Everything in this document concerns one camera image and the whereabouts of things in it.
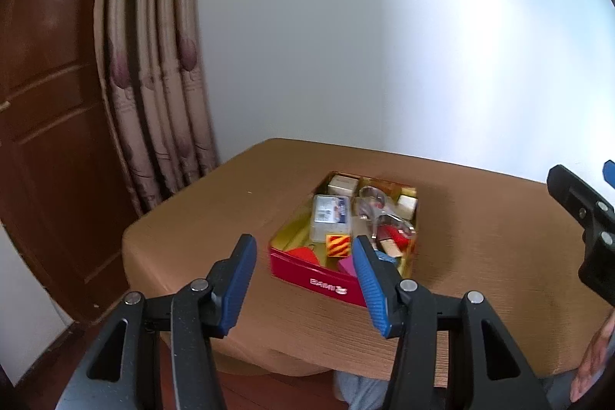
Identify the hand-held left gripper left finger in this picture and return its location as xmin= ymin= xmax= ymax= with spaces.
xmin=57 ymin=234 xmax=258 ymax=410

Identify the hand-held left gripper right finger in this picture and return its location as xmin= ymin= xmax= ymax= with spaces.
xmin=352 ymin=236 xmax=551 ymax=410

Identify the pink block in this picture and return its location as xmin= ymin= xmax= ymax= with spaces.
xmin=337 ymin=256 xmax=359 ymax=279

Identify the red yellow striped block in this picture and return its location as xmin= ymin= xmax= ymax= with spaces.
xmin=326 ymin=233 xmax=351 ymax=258

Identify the red tin box gold interior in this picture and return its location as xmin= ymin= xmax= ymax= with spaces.
xmin=268 ymin=171 xmax=420 ymax=308

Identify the orange-red block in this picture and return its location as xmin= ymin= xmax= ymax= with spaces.
xmin=286 ymin=246 xmax=320 ymax=267

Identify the silver metal tool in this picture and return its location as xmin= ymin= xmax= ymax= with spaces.
xmin=379 ymin=211 xmax=415 ymax=238

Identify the clear plastic box blue label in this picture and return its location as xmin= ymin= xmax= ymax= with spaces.
xmin=310 ymin=194 xmax=354 ymax=242

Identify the small white box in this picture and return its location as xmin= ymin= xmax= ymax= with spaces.
xmin=397 ymin=194 xmax=418 ymax=221

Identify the person's right hand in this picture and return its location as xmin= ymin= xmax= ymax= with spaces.
xmin=571 ymin=309 xmax=615 ymax=402

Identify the clear plastic case red insert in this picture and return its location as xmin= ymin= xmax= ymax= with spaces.
xmin=356 ymin=185 xmax=390 ymax=221

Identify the beige cardboard box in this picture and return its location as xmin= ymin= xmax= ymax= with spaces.
xmin=328 ymin=174 xmax=360 ymax=196

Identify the tan tablecloth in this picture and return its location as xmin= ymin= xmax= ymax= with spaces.
xmin=121 ymin=138 xmax=615 ymax=379

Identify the brown wooden door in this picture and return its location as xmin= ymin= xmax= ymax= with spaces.
xmin=0 ymin=0 xmax=145 ymax=329

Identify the beige patterned curtain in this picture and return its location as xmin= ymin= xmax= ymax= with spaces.
xmin=93 ymin=0 xmax=222 ymax=216

